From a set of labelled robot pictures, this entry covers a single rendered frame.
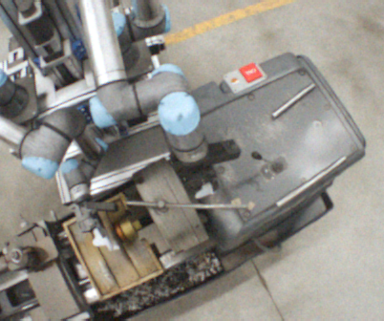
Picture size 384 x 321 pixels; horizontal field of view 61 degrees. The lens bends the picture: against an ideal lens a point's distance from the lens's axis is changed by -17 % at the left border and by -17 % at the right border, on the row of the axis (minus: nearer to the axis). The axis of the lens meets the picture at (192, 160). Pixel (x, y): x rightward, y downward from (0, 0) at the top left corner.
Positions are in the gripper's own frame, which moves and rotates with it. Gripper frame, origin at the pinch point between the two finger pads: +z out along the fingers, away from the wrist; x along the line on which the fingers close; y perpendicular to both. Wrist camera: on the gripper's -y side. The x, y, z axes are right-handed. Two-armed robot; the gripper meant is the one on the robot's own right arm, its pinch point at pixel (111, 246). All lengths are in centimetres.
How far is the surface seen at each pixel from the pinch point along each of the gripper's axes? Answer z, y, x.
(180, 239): 8.6, -22.7, 11.0
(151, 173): -13.5, -24.4, 13.3
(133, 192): -10.9, -16.5, 12.3
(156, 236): 3.7, -16.3, 4.0
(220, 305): 50, -25, -104
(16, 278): -8, 55, -24
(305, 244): 43, -91, -102
